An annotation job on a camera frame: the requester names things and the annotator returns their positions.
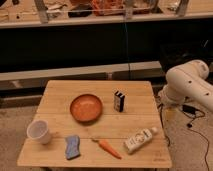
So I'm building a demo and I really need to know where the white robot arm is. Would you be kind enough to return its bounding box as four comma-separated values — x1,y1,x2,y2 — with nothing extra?
159,60,213,112

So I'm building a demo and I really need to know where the black and white eraser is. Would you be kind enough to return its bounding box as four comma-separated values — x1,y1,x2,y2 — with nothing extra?
114,91,125,112

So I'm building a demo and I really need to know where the orange bowl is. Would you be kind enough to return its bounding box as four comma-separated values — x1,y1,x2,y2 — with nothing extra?
70,94,103,123

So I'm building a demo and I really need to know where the wooden folding table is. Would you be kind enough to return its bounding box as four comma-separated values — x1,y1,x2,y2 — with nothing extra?
17,80,172,169

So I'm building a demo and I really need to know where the orange carrot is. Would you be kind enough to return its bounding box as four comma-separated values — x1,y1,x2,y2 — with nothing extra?
93,139,121,159

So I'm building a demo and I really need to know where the white lotion bottle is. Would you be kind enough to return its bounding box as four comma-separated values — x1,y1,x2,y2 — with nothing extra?
124,127,158,154

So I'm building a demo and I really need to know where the blue sponge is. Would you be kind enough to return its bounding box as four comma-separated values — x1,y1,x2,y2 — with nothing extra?
65,135,80,160

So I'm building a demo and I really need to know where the orange object on shelf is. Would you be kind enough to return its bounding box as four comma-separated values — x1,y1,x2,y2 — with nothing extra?
91,0,123,16

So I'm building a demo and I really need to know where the black object on shelf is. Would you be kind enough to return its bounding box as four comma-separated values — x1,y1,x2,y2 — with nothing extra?
68,4,92,18

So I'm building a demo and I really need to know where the white plastic cup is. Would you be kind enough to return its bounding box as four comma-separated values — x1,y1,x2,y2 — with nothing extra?
27,120,51,144

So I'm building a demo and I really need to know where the black cable on floor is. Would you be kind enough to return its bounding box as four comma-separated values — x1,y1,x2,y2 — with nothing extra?
157,103,211,171

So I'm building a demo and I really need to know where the vertical black cable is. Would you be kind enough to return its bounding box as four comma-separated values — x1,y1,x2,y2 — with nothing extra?
124,18,132,81

